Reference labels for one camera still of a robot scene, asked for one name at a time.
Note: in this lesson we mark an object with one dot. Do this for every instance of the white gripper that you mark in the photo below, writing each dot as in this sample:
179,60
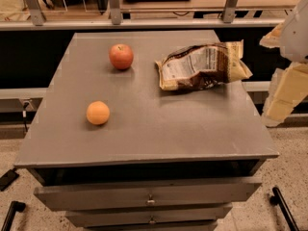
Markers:
296,36

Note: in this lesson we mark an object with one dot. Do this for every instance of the orange fruit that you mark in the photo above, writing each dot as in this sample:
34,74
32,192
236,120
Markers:
98,113

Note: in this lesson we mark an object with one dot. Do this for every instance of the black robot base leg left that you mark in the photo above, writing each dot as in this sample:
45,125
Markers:
15,207

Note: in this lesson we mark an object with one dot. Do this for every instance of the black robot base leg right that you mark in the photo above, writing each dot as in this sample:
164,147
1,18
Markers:
277,199

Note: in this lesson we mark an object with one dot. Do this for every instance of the brown cream snack bag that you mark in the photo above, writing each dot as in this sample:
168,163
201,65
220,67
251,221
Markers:
200,67

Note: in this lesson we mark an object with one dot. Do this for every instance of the grey drawer cabinet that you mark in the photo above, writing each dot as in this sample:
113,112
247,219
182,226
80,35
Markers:
151,134

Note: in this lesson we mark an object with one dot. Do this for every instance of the red apple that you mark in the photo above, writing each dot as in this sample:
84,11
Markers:
121,56

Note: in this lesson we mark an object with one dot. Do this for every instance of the lower grey drawer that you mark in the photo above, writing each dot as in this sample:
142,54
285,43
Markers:
148,215

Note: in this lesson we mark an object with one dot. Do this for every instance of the grey drawer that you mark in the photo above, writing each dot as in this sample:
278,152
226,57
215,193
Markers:
147,193
148,215

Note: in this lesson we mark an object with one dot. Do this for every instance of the top grey drawer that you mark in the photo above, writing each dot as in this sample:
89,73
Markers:
147,193

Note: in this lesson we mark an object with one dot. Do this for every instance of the black floor plate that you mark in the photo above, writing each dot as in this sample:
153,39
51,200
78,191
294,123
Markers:
8,178

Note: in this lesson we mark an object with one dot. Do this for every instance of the metal railing frame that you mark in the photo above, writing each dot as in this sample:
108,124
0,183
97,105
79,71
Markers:
33,15

